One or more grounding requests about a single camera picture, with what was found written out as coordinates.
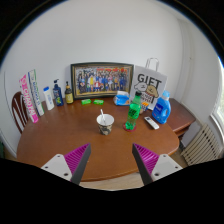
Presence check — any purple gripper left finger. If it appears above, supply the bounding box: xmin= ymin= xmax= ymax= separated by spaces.
xmin=42 ymin=143 xmax=91 ymax=185

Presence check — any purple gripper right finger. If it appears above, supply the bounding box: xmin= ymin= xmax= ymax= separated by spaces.
xmin=132 ymin=143 xmax=182 ymax=185

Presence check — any green plastic bottle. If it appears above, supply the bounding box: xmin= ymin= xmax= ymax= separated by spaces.
xmin=125 ymin=91 xmax=142 ymax=131

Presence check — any white remote control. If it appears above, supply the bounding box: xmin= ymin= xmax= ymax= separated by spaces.
xmin=144 ymin=117 xmax=159 ymax=130

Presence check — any red round coaster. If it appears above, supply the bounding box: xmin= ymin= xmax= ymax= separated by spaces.
xmin=123 ymin=123 xmax=137 ymax=132

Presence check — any paper cup with pattern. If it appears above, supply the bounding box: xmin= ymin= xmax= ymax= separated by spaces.
xmin=96 ymin=114 xmax=114 ymax=135

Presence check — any white radiator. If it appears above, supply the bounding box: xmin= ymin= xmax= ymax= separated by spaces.
xmin=181 ymin=122 xmax=221 ymax=165

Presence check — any blue detergent bottle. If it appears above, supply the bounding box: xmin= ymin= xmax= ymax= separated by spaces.
xmin=152 ymin=91 xmax=171 ymax=124

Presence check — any colourful cube toy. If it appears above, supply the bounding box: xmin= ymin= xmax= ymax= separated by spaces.
xmin=141 ymin=101 xmax=149 ymax=112

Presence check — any white spoon in cup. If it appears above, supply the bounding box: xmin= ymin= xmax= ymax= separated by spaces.
xmin=100 ymin=109 xmax=106 ymax=125

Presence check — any white lotion bottle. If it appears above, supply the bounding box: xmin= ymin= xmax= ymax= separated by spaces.
xmin=43 ymin=86 xmax=54 ymax=110

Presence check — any left green small pack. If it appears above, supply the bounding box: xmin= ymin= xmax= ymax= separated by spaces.
xmin=81 ymin=99 xmax=91 ymax=105

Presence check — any green small pack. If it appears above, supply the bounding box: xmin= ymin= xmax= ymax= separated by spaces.
xmin=93 ymin=99 xmax=104 ymax=105
xmin=81 ymin=99 xmax=91 ymax=105

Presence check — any right green small pack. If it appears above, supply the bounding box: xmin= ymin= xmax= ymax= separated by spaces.
xmin=93 ymin=99 xmax=104 ymax=105

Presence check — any amber pump bottle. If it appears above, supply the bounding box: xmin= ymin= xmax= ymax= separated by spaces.
xmin=65 ymin=81 xmax=73 ymax=104

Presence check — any dark blue pump bottle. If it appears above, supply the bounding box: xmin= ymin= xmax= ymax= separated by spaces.
xmin=53 ymin=80 xmax=64 ymax=106

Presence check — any wooden chair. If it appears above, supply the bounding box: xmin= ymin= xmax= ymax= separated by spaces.
xmin=11 ymin=92 xmax=28 ymax=133

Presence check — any white gift paper bag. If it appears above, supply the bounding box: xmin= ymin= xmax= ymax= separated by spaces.
xmin=130 ymin=58 xmax=167 ymax=110

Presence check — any framed group photo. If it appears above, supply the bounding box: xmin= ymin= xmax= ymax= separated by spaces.
xmin=70 ymin=62 xmax=134 ymax=99

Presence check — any pink toothpaste box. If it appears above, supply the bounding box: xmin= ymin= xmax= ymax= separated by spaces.
xmin=19 ymin=74 xmax=38 ymax=123

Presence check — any green white toothpaste box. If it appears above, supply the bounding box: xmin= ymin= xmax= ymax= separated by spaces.
xmin=28 ymin=69 xmax=44 ymax=116

